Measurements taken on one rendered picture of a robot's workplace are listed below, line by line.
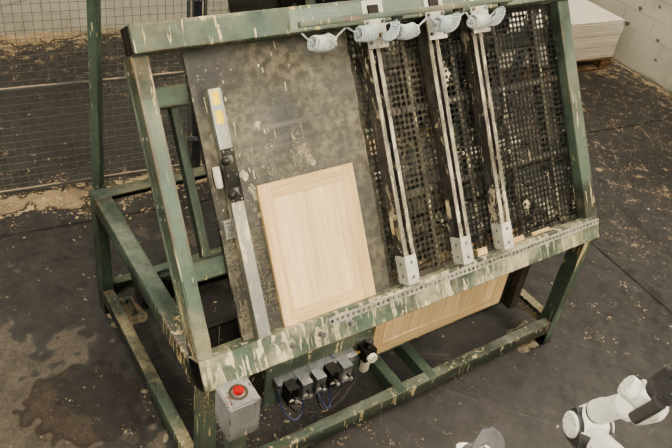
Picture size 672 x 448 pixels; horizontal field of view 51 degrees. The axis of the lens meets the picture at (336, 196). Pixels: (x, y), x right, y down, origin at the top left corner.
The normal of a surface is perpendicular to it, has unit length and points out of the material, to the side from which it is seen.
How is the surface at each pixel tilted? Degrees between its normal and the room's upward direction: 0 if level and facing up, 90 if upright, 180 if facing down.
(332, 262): 58
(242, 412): 90
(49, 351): 0
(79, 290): 0
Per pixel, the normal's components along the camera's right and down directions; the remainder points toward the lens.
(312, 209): 0.51, 0.03
